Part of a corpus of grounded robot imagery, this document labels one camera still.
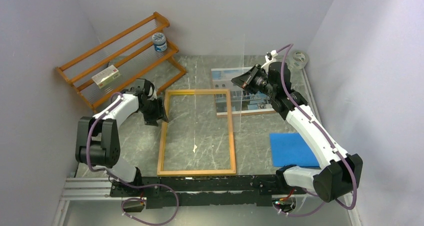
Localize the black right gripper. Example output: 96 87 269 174
231 64 276 97

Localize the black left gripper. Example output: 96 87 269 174
139 97 169 127

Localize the clear acrylic sheet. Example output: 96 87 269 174
237 33 246 116

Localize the yellow wooden picture frame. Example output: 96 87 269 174
156 89 237 176

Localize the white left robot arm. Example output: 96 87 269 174
75 79 168 196

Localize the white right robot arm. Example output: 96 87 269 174
231 62 363 202

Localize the printed building photo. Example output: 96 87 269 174
211 67 274 116

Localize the clear tape roll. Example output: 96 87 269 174
288 50 310 70

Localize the orange wooden rack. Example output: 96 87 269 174
55 12 187 112

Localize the small white green box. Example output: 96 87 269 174
91 65 121 89

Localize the blue white round jar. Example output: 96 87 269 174
151 33 167 52

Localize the blue foam pad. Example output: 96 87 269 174
269 133 320 168

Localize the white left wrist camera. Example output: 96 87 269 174
147 86 157 101

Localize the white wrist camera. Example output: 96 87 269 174
261 50 278 68
147 86 157 101

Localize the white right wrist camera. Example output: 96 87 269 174
261 50 278 68

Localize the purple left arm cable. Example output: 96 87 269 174
85 91 180 226

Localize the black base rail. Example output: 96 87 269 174
109 174 305 209

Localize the aluminium extrusion rail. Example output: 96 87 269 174
60 173 354 202

